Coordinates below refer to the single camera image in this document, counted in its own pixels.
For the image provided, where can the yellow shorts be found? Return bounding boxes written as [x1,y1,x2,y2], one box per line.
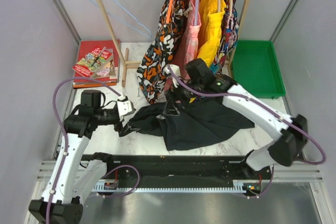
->
[197,0,226,67]

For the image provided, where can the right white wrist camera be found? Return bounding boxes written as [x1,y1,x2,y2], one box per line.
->
[163,64,181,88]

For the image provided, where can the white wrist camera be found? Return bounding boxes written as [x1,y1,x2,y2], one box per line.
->
[163,64,181,88]
[117,95,135,118]

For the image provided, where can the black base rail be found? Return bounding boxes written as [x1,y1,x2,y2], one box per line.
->
[82,153,271,189]

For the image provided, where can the comic print shorts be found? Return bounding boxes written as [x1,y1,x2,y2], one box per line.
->
[210,0,239,75]

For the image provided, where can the pink illustrated book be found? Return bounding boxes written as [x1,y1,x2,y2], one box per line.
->
[92,48,119,80]

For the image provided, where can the green plastic tray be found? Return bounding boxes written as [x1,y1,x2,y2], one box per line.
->
[232,40,286,99]

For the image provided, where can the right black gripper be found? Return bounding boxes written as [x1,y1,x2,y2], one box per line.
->
[163,74,203,115]

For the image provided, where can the purple cable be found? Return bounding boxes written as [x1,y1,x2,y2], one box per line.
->
[46,77,124,224]
[167,65,326,166]

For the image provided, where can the blue wire hanger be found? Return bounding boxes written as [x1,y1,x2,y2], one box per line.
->
[102,0,152,38]

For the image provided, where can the camouflage orange black shorts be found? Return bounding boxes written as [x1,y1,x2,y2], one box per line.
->
[136,0,187,105]

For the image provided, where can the dark navy shorts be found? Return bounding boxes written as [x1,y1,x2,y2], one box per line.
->
[128,98,255,151]

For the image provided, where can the pink patterned shorts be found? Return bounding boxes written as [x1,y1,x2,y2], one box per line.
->
[164,0,203,99]

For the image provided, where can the wooden clothes rack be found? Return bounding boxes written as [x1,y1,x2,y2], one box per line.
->
[96,0,250,88]

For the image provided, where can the orange thin book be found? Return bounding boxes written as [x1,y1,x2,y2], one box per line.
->
[73,82,117,89]

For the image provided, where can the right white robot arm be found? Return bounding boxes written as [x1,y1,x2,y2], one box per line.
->
[163,59,308,179]

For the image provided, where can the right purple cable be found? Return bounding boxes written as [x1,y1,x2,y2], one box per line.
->
[167,65,326,166]

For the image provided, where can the colourful paperback book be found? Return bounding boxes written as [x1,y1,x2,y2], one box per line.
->
[72,47,113,78]

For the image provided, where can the grey slotted cable duct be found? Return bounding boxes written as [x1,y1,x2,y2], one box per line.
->
[91,180,260,194]

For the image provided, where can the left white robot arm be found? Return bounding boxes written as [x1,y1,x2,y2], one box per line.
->
[28,90,135,223]

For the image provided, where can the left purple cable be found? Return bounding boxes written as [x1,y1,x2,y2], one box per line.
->
[46,77,124,224]

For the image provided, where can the large red book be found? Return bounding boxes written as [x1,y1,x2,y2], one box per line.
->
[74,40,119,83]

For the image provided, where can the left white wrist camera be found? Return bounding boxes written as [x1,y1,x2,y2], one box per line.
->
[117,95,135,118]

